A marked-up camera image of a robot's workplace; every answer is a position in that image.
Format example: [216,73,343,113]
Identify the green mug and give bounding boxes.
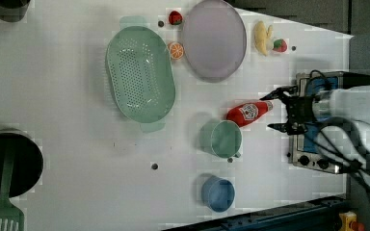
[199,120,243,159]

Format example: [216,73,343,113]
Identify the green slotted spatula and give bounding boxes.
[0,143,24,231]

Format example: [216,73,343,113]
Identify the plush red ketchup bottle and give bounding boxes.
[225,101,273,127]

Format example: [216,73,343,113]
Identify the plush strawberry near banana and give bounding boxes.
[273,38,288,53]

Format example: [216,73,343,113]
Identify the plush yellow banana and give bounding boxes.
[253,21,274,56]

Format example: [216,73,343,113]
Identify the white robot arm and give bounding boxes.
[264,85,370,192]

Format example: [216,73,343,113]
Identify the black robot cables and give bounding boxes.
[304,69,370,231]

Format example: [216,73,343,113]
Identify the blue cup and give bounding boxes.
[201,175,235,213]

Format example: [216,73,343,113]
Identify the plush orange slice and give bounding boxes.
[168,41,184,60]

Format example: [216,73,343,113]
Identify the yellow orange toy object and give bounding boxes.
[339,212,365,231]

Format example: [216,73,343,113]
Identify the green perforated colander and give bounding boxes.
[105,16,175,133]

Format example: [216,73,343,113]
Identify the black round pot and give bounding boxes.
[0,129,44,199]

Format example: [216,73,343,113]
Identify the plush strawberry near plate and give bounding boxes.
[169,11,183,25]

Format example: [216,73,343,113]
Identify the round lilac plate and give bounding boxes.
[182,0,247,79]

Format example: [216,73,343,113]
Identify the silver toaster oven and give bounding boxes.
[288,71,370,174]

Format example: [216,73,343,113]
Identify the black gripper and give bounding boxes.
[261,86,315,136]

